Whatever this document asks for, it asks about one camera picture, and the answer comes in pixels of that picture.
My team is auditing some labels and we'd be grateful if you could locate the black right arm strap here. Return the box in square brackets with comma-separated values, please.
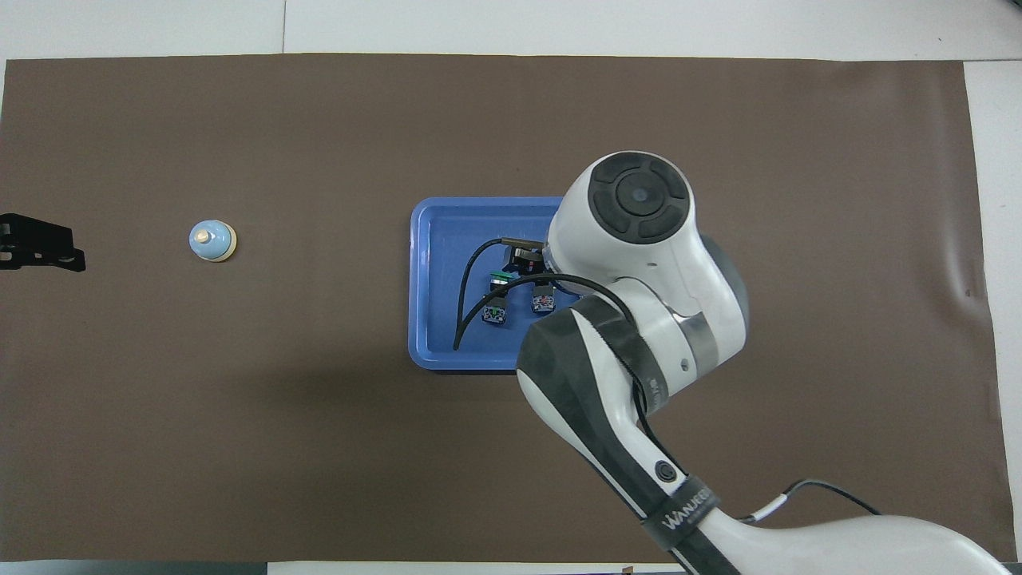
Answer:
[641, 474, 721, 553]

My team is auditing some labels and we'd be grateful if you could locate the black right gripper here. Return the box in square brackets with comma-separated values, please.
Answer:
[505, 248, 553, 290]

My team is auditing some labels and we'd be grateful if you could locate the blue plastic tray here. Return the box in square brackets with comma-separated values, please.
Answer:
[408, 196, 584, 373]

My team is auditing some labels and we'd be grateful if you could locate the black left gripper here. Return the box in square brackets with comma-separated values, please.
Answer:
[0, 212, 86, 272]

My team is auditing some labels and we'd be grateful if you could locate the brown table mat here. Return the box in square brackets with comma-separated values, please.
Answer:
[0, 54, 1019, 564]

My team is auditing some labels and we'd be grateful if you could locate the light blue call bell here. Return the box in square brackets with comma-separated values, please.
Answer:
[189, 220, 239, 264]

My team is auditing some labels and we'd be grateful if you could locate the green mushroom push button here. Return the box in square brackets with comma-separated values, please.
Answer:
[482, 271, 513, 325]

